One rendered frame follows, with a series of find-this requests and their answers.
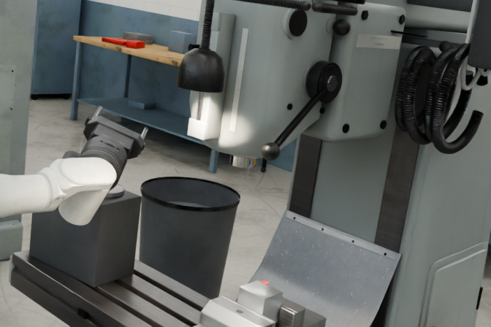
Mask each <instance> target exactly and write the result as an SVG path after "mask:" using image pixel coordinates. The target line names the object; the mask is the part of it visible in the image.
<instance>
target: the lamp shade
mask: <svg viewBox="0 0 491 327"><path fill-rule="evenodd" d="M224 78H225V71H224V64H223V60H222V58H221V57H220V56H219V55H218V54H217V53H216V52H215V51H213V50H211V49H210V48H208V49H205V48H201V47H199V48H194V49H193V50H190V51H188V52H187V53H185V55H184V57H183V59H182V61H181V63H180V66H179V67H178V78H177V86H178V87H179V88H183V89H186V90H190V91H199V92H207V93H220V92H223V88H224Z"/></svg>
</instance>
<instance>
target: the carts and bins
mask: <svg viewBox="0 0 491 327"><path fill-rule="evenodd" d="M140 192H141V194H142V199H141V216H140V253H139V261H140V262H142V263H144V264H146V265H148V266H149V267H151V268H153V269H155V270H156V271H158V272H161V273H162V274H165V275H166V276H168V277H170V278H172V279H173V280H175V281H177V282H179V283H181V284H183V285H185V286H186V287H188V288H190V289H192V290H193V291H196V292H197V293H200V294H201V295H203V296H205V297H207V298H209V299H210V300H212V299H215V298H218V297H219V294H220V290H221V283H222V280H223V276H224V269H225V265H226V262H227V255H228V251H229V244H230V241H231V237H232V230H233V226H234V223H235V216H236V212H237V206H238V204H239V203H240V200H239V199H240V194H239V193H238V192H237V191H235V190H234V189H232V188H230V187H228V186H226V185H222V184H220V183H217V182H213V181H209V180H203V179H198V178H192V177H157V178H153V179H149V180H146V181H145V182H144V183H142V185H141V187H140Z"/></svg>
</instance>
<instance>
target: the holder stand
mask: <svg viewBox="0 0 491 327"><path fill-rule="evenodd" d="M141 199H142V197H141V196H139V195H137V194H135V193H131V192H129V191H125V188H124V187H123V186H122V185H119V184H117V185H116V186H115V187H114V188H113V189H112V190H111V191H108V193H107V195H106V196H105V198H104V200H103V201H102V203H101V204H100V206H99V208H98V210H97V211H96V213H95V214H94V216H93V217H92V219H91V221H90V222H89V223H88V224H86V225H83V226H78V225H75V224H72V223H69V222H68V221H66V220H65V219H64V218H63V217H62V216H61V214H60V212H59V210H58V207H57V208H56V209H55V210H53V211H50V212H34V213H32V219H31V238H30V248H29V255H30V256H32V257H34V258H36V259H38V260H40V261H42V262H44V263H46V264H48V265H50V266H52V267H54V268H56V269H58V270H60V271H62V272H64V273H66V274H68V275H70V276H72V277H74V278H76V279H78V280H80V281H82V282H84V283H86V284H88V285H90V286H92V287H94V288H95V287H97V286H100V285H104V284H106V283H108V282H112V281H114V280H118V279H121V278H123V277H127V276H129V275H131V274H133V273H134V260H135V253H136V246H137V233H138V226H139V219H140V206H141Z"/></svg>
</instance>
